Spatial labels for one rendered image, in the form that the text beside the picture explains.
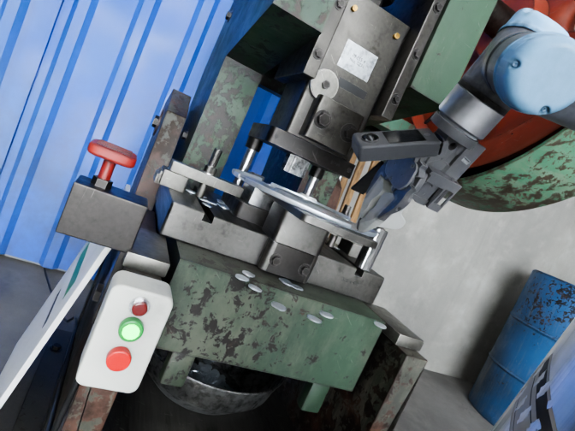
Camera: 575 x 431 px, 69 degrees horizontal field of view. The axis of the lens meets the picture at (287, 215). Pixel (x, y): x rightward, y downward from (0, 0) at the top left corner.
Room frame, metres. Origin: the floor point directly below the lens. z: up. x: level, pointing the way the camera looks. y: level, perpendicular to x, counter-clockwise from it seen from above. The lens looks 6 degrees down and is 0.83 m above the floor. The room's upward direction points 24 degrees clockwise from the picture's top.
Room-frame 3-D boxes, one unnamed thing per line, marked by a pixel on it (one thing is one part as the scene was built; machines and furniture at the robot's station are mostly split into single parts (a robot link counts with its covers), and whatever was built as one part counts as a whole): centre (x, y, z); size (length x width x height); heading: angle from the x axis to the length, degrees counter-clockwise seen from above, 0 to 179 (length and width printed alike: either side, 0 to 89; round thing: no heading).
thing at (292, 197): (0.78, -0.02, 0.78); 0.29 x 0.29 x 0.01
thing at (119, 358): (0.47, 0.11, 0.54); 0.03 x 0.01 x 0.03; 113
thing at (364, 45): (0.85, 0.01, 1.04); 0.17 x 0.15 x 0.30; 23
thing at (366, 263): (0.84, -0.18, 0.75); 0.03 x 0.03 x 0.10; 23
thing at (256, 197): (0.89, 0.03, 0.76); 0.15 x 0.09 x 0.05; 113
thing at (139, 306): (0.47, 0.11, 0.61); 0.02 x 0.01 x 0.02; 113
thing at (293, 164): (0.88, 0.03, 0.84); 0.05 x 0.03 x 0.04; 113
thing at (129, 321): (0.47, 0.11, 0.58); 0.03 x 0.01 x 0.03; 113
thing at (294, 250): (0.73, -0.04, 0.72); 0.25 x 0.14 x 0.14; 23
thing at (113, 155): (0.55, 0.25, 0.72); 0.07 x 0.06 x 0.08; 23
